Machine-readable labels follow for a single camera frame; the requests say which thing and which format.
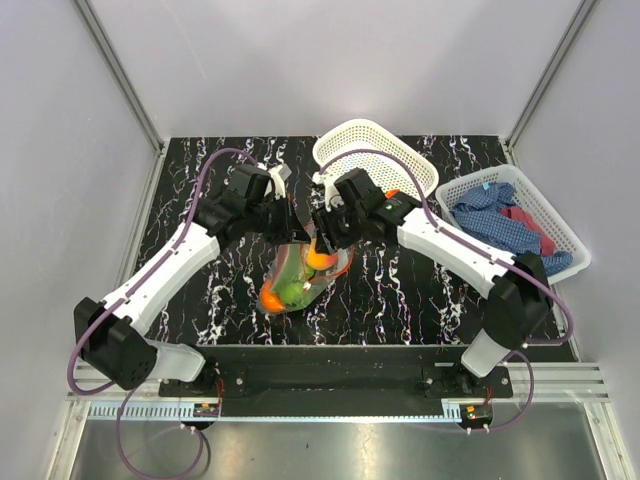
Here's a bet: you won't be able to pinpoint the purple cable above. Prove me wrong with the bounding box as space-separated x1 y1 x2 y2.
67 148 271 396
313 149 576 346

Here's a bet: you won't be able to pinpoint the clear zip top bag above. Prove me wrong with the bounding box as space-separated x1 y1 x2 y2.
257 223 354 314

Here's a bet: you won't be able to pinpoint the fake peach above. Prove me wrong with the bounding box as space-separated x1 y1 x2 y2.
305 242 337 271

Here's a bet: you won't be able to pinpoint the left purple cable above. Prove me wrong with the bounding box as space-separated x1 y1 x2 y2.
67 148 271 396

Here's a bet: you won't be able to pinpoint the fake watermelon slice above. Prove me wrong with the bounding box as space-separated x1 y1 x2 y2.
272 245 316 295

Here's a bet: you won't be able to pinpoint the fake orange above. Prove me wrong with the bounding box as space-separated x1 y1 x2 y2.
259 280 286 314

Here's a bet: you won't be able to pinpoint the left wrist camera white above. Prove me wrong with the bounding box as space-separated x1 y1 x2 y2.
268 163 291 199

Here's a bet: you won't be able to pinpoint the white laundry basket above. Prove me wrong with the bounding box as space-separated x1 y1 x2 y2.
435 164 591 285

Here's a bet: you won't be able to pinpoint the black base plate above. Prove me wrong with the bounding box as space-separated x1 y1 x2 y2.
158 343 516 419

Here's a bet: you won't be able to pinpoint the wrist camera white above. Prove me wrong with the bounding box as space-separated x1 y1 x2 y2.
268 163 291 199
311 172 345 213

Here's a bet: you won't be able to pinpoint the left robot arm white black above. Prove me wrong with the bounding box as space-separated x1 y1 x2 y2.
67 164 310 396

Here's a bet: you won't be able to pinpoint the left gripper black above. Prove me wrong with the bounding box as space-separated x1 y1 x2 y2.
246 191 312 245

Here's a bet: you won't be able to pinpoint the aluminium frame rail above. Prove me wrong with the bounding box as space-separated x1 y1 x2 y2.
66 362 609 424

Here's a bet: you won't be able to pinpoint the red cloth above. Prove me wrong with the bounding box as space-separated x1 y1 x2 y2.
500 207 556 257

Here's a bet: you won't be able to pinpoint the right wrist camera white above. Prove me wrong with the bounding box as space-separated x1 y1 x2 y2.
311 172 345 213

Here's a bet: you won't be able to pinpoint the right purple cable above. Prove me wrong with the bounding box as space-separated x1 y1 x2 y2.
313 149 576 346

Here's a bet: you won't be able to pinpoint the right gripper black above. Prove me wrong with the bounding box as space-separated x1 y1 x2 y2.
310 199 366 256

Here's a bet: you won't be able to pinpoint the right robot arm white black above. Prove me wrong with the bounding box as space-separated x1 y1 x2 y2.
312 168 552 397

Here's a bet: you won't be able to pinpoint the blue patterned cloth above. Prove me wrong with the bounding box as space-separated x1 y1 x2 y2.
451 182 572 276

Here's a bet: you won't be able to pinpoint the fake green apple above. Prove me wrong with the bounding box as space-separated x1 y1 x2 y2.
279 282 312 309

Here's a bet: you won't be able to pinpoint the white perforated basket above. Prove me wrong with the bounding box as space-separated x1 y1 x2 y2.
312 119 439 200

